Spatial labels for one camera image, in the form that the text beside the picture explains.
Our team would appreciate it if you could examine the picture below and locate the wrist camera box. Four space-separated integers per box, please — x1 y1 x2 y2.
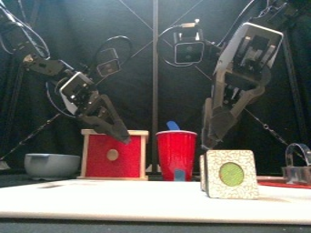
95 47 123 77
173 26 207 65

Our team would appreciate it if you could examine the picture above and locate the black camera cable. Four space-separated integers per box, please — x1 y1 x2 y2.
94 35 134 66
155 25 193 68

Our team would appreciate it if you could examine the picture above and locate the toy sushi roll green centre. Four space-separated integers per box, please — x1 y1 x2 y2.
205 148 262 200

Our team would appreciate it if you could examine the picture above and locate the red wooden box with hole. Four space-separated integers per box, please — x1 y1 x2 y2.
78 128 151 181

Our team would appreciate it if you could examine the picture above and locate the white cutting board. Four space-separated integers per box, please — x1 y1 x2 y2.
0 177 311 226

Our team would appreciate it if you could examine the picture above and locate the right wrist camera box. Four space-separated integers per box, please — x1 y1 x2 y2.
173 26 207 65

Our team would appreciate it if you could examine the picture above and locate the grey ceramic bowl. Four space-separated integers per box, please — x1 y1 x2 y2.
23 152 83 180

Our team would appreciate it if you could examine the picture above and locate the vertical metal frame pole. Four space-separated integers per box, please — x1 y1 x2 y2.
151 0 161 175

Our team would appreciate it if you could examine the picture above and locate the diagonal metal brace rod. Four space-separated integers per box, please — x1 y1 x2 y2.
242 107 311 161
0 112 63 162

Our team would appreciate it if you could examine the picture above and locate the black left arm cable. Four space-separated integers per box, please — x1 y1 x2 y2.
0 5 53 61

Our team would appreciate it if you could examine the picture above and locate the black right camera cable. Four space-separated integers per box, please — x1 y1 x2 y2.
155 25 193 68

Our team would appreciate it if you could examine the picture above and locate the blue handle in cup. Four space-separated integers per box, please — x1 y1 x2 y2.
166 120 183 132

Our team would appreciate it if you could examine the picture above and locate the black left camera cable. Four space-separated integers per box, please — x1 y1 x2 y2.
94 35 134 66

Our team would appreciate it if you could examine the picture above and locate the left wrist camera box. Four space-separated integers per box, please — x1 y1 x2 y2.
95 47 123 77

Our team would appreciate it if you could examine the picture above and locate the red flat plate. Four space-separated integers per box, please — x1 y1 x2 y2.
257 175 311 190

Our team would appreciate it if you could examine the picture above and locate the red plastic cup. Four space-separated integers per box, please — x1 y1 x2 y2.
155 129 199 182

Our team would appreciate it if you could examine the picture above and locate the toy sushi slice thin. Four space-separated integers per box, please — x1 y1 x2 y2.
198 154 209 192

